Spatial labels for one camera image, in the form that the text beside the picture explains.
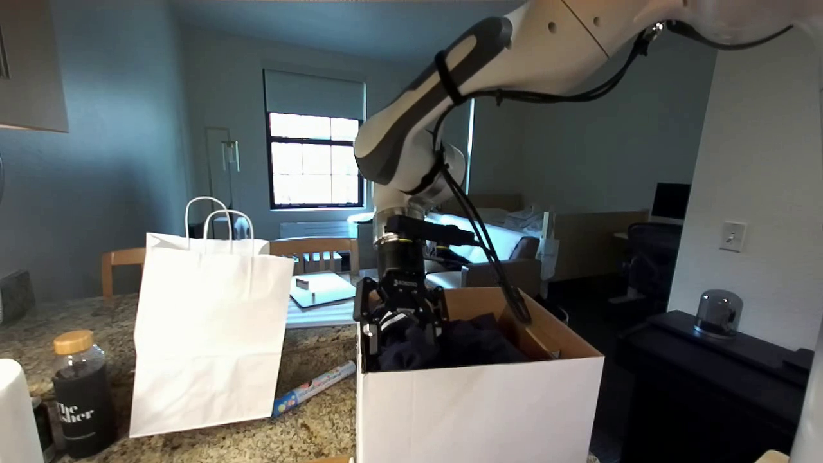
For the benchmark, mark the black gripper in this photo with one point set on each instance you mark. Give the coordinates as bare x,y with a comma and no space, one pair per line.
401,275

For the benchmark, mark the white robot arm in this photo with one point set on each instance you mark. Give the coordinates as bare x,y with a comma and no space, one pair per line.
541,52

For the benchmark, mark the white cardboard box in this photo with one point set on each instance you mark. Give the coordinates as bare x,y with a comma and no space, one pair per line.
537,411

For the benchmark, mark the dark striped clothing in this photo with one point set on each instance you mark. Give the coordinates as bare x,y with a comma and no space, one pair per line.
411,347

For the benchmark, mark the blue white papers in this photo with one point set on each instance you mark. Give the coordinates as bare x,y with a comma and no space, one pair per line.
319,299

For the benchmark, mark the white paper bag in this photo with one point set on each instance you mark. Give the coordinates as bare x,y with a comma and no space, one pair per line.
208,333

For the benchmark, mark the white roller blind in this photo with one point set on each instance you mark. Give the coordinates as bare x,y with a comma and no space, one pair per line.
312,96

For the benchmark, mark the black side cabinet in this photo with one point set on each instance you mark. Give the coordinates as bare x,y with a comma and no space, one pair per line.
693,398

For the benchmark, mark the glass dome object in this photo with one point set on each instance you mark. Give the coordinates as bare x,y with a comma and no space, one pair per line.
717,313

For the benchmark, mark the dark glass jar wooden lid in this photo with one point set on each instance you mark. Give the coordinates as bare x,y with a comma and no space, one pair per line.
82,396

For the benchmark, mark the window with black frame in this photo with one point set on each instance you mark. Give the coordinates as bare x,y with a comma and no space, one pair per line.
312,161

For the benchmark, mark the wall light switch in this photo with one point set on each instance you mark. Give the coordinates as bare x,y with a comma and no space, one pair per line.
734,235

